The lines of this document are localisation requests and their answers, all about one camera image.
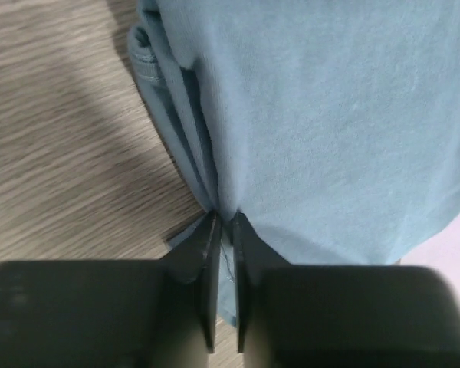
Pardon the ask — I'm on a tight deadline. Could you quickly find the grey blue t shirt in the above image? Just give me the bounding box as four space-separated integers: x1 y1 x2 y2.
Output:
126 0 460 329

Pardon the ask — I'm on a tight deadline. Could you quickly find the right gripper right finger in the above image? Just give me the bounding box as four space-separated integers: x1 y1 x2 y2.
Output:
232 214 460 368

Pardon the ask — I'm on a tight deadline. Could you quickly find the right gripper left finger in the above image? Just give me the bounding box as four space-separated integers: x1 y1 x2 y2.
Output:
0 213 222 367

